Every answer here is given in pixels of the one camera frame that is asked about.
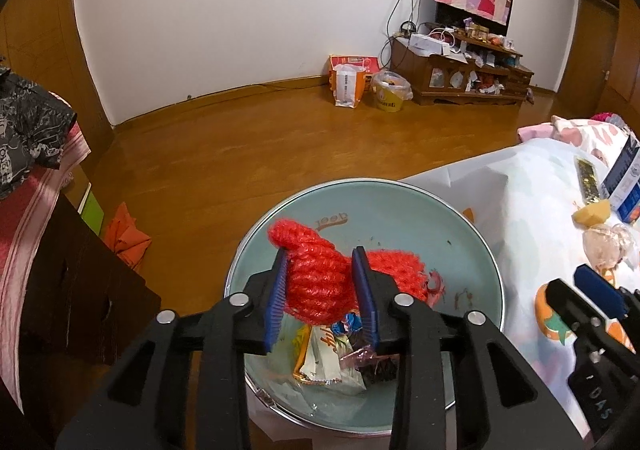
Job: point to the clear pinkish plastic bag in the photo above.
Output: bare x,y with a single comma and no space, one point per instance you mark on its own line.
607,247

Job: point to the wooden television cabinet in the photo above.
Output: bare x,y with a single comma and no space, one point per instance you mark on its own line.
435,80

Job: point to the white orange snack wrapper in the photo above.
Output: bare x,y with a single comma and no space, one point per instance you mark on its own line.
325,360

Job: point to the yellow plastic wrapper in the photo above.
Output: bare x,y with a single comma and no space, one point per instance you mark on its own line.
591,213

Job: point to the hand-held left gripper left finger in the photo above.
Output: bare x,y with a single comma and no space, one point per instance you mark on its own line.
277,297

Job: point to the orange white paper bag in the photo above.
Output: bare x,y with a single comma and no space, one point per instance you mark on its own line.
347,82

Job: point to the red striped cloth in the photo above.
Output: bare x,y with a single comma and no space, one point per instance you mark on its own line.
25,240

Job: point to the brown wooden wardrobe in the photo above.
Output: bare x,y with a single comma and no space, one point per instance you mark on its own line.
600,30

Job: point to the blue candy wrapper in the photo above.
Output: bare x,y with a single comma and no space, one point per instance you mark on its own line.
347,325

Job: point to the pink foil wrapper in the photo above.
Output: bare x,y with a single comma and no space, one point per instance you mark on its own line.
360,359

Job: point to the red foam net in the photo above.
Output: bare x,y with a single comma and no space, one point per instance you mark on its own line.
320,280

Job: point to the white mug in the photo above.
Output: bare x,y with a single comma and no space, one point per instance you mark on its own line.
509,44

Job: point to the heart print blanket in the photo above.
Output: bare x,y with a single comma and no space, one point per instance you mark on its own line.
585,135

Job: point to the yellow bucket with liner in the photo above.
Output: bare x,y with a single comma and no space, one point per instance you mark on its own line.
392,92

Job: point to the light blue basin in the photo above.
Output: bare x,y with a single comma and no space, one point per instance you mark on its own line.
400,230

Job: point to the white cardboard box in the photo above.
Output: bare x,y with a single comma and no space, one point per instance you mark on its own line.
430,44

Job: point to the dark brown cabinet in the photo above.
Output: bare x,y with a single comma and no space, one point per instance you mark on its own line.
100,310

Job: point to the black white patterned cloth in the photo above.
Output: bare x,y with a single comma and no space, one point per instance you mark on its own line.
30,130

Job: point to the dark patterned snack packet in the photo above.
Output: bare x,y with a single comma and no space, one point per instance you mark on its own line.
587,180

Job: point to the small blue carton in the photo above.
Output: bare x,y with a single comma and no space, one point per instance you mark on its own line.
631,207

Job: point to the green white board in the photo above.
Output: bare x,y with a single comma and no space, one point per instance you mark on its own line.
92,212

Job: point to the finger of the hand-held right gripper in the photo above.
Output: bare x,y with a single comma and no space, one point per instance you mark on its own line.
595,355
602,292

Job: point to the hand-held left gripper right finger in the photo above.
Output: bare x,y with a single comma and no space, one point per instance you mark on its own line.
365,292

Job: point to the tall white milk carton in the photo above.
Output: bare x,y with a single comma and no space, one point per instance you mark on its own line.
622,170

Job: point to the orange cloth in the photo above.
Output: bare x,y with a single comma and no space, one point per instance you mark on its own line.
125,237

